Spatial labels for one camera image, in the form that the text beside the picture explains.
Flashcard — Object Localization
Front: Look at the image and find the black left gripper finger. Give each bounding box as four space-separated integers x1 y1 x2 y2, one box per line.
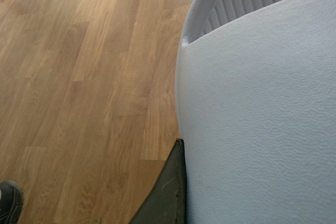
129 138 186 223

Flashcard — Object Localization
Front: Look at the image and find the black shoe at edge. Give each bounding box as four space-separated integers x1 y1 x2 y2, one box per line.
1 180 23 224

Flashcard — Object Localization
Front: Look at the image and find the light blue slipper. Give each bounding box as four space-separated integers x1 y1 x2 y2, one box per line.
175 0 335 223

